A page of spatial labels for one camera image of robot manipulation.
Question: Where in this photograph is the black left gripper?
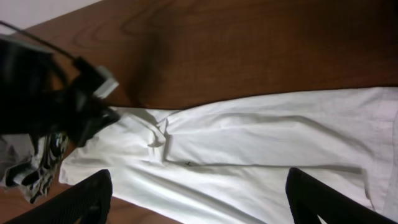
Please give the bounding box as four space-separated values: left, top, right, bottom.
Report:
67 106 121 147

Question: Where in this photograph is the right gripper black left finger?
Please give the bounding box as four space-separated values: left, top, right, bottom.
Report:
6 169 113 224

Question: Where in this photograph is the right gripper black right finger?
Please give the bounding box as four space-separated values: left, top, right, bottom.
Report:
285 167 396 224

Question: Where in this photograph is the white printed t-shirt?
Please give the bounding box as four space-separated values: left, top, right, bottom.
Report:
59 87 397 223

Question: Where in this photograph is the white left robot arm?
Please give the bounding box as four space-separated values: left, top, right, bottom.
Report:
1 35 120 147

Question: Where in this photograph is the grey folded garment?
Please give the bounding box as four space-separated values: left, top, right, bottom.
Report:
1 133 69 204

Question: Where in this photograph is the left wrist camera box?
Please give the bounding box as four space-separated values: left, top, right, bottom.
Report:
72 57 119 99

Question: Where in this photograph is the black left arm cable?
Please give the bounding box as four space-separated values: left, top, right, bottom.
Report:
0 20 77 62

